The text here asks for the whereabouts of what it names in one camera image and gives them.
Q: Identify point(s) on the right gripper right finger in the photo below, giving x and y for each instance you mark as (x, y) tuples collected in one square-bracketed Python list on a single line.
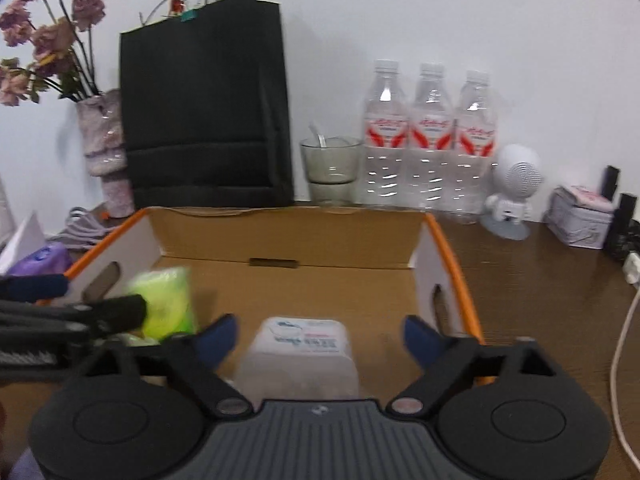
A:
[(501, 412)]

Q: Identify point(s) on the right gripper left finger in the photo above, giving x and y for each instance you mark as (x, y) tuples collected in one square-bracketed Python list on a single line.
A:
[(139, 412)]

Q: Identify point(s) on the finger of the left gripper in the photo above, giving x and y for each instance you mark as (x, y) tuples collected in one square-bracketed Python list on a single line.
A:
[(105, 317), (33, 288)]

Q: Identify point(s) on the green tissue packet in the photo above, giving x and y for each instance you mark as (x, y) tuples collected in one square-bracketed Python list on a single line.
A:
[(168, 297)]

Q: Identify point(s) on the clear cotton swab container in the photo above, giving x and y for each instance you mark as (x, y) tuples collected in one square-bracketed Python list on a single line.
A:
[(298, 359)]

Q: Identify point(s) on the purple tissue pack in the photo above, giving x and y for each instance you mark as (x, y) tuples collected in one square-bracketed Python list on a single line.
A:
[(29, 253)]

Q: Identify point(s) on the purple flower vase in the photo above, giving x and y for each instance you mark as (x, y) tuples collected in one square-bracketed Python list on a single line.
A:
[(103, 143)]

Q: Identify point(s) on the red cardboard box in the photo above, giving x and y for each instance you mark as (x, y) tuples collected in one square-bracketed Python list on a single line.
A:
[(365, 268)]

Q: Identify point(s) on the white power strip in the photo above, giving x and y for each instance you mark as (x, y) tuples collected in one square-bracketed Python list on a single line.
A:
[(631, 269)]

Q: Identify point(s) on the small tin box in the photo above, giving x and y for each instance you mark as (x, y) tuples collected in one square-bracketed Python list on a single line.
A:
[(579, 217)]

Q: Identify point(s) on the black paper bag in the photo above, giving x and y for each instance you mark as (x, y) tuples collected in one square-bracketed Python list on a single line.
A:
[(205, 108)]

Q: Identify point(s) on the dried pink flowers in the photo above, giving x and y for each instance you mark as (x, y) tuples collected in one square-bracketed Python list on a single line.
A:
[(61, 38)]

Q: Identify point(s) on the white robot figurine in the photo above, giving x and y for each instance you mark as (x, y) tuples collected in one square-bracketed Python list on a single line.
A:
[(517, 178)]

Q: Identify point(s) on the left water bottle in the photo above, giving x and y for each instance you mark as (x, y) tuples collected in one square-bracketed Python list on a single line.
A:
[(385, 127)]

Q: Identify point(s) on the water bottle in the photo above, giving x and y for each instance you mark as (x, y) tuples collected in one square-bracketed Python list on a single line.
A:
[(431, 124), (385, 127), (475, 140)]

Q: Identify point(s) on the grey glass cup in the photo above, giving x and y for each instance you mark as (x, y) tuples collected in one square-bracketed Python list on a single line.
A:
[(332, 167)]

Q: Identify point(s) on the right water bottle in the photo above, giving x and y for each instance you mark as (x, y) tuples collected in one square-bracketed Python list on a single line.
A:
[(475, 140)]

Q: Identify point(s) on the middle water bottle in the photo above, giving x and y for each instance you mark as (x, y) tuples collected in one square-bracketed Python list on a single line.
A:
[(431, 124)]

